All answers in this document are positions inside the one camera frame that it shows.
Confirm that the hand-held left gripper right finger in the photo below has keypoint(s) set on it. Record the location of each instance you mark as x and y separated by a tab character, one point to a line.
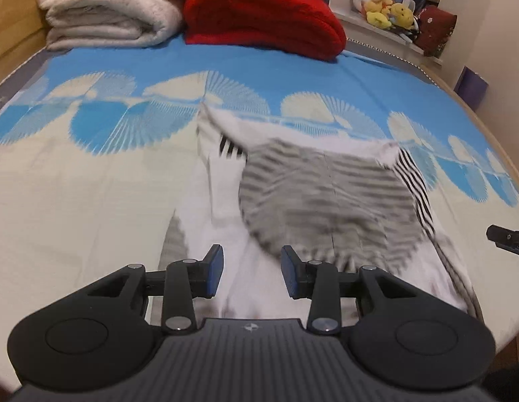
291	272

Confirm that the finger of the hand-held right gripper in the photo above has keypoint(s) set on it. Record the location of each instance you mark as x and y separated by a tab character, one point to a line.
508	238

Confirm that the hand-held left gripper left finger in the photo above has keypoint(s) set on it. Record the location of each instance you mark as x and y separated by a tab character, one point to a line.
213	270

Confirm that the striped hooded top with vest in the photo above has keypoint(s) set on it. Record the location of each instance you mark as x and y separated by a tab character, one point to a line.
326	192

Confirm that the blue and cream patterned bedspread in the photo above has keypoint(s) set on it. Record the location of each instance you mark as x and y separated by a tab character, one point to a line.
75	201

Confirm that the purple box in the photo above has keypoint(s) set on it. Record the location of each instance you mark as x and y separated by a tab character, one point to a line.
471	88

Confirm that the dark red patterned bag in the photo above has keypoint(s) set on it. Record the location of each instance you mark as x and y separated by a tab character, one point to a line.
437	29

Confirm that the black white striped plush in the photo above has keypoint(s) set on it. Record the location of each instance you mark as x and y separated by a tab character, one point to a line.
412	29

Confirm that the white windowsill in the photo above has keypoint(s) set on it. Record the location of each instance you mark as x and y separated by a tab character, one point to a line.
368	37

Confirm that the yellow plush toy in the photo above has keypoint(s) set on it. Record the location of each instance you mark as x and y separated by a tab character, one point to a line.
402	16
376	8

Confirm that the red folded blanket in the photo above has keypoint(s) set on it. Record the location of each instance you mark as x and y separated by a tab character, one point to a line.
263	16

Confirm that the white speckled folded blanket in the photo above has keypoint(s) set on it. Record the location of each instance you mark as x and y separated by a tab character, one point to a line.
113	25

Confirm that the wooden headboard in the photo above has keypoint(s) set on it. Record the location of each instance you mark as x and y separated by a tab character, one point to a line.
12	29

